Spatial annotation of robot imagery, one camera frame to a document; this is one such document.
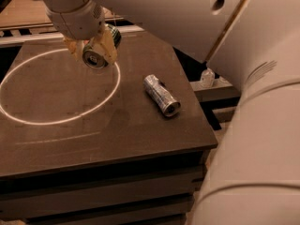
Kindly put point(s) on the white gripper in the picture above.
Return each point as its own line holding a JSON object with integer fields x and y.
{"x": 76, "y": 23}

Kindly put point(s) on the green soda can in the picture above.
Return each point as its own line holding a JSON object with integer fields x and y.
{"x": 101, "y": 50}

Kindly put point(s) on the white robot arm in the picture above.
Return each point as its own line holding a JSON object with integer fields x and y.
{"x": 254, "y": 44}

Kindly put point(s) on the silver blue can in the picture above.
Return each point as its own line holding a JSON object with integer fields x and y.
{"x": 169, "y": 105}

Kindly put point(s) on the wooden workbench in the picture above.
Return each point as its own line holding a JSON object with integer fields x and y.
{"x": 24, "y": 14}

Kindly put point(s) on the dark wooden table cabinet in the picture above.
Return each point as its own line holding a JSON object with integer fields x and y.
{"x": 81, "y": 146}

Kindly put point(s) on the clear sanitizer bottle left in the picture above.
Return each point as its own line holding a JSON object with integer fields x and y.
{"x": 207, "y": 78}

